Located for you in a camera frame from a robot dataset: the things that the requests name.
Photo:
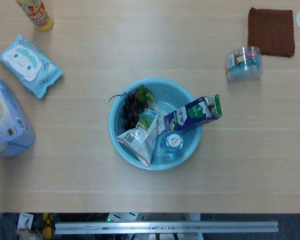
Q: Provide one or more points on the dark purple grape bunch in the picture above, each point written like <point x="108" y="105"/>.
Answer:
<point x="130" y="106"/>

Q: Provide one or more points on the white green snack bag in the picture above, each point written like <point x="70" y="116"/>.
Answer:
<point x="140" y="136"/>

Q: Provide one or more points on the clear water bottle white cap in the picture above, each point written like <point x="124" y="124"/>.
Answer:
<point x="173" y="141"/>

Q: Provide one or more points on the purple green milk carton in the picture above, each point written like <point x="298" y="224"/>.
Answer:
<point x="190" y="115"/>

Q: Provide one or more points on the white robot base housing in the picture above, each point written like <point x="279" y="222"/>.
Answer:
<point x="122" y="216"/>

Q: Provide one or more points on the light blue plastic basin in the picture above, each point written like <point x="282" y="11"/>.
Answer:
<point x="180" y="98"/>

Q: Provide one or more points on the large blue tissue package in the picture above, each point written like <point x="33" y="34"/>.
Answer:
<point x="7" y="117"/>

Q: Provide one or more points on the white paper card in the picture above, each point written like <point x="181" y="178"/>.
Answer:
<point x="25" y="221"/>

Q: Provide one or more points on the blue wet wipes pack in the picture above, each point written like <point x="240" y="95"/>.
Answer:
<point x="27" y="62"/>

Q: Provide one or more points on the yellow cartoon print canister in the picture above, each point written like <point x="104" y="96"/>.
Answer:
<point x="38" y="15"/>

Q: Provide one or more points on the clear jar of clips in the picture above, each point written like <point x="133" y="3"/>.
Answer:
<point x="243" y="65"/>

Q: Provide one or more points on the brown folded cloth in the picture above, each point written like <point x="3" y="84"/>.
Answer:
<point x="270" y="32"/>

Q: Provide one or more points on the yellow black post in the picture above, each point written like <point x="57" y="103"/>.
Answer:
<point x="47" y="225"/>

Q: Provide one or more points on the aluminium profile rail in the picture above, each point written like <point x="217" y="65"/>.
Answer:
<point x="165" y="227"/>

